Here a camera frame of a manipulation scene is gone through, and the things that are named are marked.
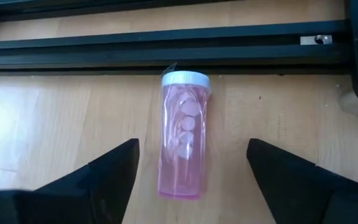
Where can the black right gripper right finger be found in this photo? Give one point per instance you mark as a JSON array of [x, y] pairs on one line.
[[306, 199]]

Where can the pink pill bottle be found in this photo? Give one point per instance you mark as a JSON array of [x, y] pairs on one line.
[[182, 155]]

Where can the small silver frame bracket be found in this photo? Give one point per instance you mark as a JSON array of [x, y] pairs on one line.
[[315, 40]]

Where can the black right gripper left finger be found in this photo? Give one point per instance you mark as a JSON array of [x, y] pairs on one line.
[[89, 199]]

